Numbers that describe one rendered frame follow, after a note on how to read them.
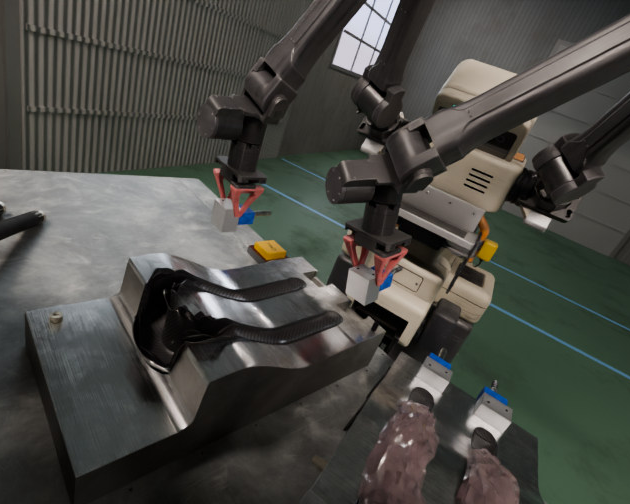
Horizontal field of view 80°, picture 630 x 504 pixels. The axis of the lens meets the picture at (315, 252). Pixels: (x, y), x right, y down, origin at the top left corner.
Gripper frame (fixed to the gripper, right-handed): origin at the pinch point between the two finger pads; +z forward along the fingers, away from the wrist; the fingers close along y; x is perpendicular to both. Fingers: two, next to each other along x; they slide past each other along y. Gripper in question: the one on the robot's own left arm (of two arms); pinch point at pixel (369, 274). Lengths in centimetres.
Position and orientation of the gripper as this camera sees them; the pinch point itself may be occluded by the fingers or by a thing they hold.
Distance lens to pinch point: 70.0
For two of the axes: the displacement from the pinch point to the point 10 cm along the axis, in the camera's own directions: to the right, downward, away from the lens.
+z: -1.0, 8.8, 4.5
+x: 7.6, -2.3, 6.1
